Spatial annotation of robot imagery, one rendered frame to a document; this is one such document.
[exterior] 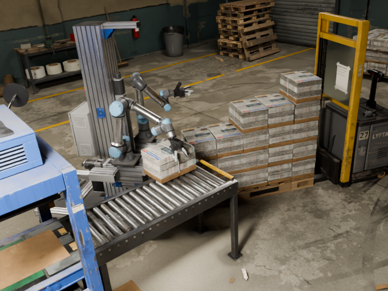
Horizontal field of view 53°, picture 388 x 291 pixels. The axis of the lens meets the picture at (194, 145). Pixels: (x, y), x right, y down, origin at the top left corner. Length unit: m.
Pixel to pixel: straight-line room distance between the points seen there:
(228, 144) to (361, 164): 1.60
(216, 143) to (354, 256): 1.65
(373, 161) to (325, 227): 1.13
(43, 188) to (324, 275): 2.47
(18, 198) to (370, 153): 3.77
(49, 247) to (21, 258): 0.19
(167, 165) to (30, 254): 1.22
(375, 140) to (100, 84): 3.00
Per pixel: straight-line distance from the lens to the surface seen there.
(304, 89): 4.17
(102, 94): 3.73
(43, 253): 2.87
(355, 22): 4.20
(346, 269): 3.76
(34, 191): 2.12
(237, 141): 4.04
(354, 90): 4.26
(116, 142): 3.48
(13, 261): 2.90
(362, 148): 4.69
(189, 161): 3.39
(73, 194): 2.20
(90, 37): 3.60
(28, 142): 2.20
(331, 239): 4.02
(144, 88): 3.92
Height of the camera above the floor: 2.53
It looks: 26 degrees down
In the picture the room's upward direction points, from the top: 4 degrees counter-clockwise
